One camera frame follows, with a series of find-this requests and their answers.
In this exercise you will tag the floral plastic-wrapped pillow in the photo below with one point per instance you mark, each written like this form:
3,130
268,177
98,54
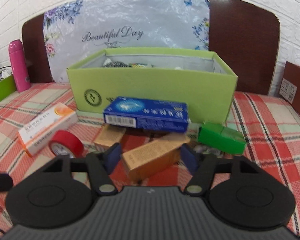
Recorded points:
74,30

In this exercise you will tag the blue medicine box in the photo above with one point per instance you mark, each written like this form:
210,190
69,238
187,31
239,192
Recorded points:
156,115

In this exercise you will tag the white orange medicine box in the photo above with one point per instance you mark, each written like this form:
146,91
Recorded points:
37,133

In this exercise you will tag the black tape roll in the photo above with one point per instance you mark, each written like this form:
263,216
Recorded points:
204,149

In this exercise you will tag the brown cardboard shoe box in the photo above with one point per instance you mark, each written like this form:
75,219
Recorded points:
290,85

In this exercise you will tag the dark brown wooden headboard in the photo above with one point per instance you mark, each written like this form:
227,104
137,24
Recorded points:
244,35

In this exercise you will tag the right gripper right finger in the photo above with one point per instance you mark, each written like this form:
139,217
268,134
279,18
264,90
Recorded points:
202,169

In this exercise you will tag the pink thermos bottle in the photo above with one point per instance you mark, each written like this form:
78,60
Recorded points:
18,64

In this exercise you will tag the long gold cardboard box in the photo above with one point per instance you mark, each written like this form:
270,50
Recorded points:
153,157

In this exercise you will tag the small green storage bin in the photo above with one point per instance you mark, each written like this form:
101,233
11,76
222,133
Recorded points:
7,87

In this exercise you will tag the green packet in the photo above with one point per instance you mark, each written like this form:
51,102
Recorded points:
225,139

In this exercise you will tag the small gold cardboard box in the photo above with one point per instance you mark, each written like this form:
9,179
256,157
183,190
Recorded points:
108,135

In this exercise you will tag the green cardboard shoe box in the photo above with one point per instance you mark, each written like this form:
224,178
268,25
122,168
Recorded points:
199,78

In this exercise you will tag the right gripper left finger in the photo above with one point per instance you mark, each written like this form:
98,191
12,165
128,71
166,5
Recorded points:
100,166

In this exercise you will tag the red tape roll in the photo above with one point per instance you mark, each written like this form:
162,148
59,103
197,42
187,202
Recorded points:
66,143

